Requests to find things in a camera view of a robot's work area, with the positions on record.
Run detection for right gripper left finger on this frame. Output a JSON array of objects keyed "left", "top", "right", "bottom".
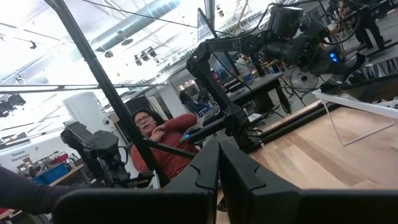
[{"left": 52, "top": 139, "right": 220, "bottom": 224}]

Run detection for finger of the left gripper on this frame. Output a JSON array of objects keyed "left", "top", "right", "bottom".
[{"left": 320, "top": 53, "right": 367, "bottom": 93}]

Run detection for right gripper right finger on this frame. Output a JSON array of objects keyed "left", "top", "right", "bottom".
[{"left": 219, "top": 139, "right": 398, "bottom": 224}]

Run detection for black computer tower blue lights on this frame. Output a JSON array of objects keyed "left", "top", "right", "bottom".
[{"left": 326, "top": 46, "right": 343, "bottom": 68}]

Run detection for round floor fan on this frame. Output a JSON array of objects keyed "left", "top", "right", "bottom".
[{"left": 288, "top": 66, "right": 320, "bottom": 93}]

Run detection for person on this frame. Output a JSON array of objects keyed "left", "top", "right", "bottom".
[
  {"left": 178, "top": 91, "right": 210, "bottom": 118},
  {"left": 129, "top": 108, "right": 200, "bottom": 181}
]

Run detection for black mouse blue light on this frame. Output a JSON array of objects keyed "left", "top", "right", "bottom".
[{"left": 179, "top": 125, "right": 203, "bottom": 144}]

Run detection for blue storage bin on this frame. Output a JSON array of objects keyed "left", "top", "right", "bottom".
[{"left": 32, "top": 162, "right": 71, "bottom": 187}]

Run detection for black keyboard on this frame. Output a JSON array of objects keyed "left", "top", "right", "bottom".
[{"left": 201, "top": 105, "right": 225, "bottom": 128}]

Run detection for white equipment sign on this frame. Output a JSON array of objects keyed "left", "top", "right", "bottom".
[{"left": 0, "top": 136, "right": 68, "bottom": 174}]

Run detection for white wire lattice rack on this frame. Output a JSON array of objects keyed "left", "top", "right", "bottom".
[{"left": 312, "top": 88, "right": 398, "bottom": 147}]

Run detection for silver ceiling duct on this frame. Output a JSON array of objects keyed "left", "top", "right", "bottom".
[{"left": 89, "top": 0, "right": 182, "bottom": 53}]

